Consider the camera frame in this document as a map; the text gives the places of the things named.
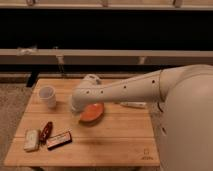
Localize brown rectangular box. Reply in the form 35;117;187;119
46;131;72;150

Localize grey rail frame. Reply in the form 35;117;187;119
0;48;213;65

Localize white tube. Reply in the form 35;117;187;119
120;102;146;109

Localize orange bowl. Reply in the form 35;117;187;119
79;103;104;124

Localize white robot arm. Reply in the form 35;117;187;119
70;65;213;171

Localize wooden table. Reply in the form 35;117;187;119
4;79;160;167

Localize white ceramic cup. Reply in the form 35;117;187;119
38;86;56;108

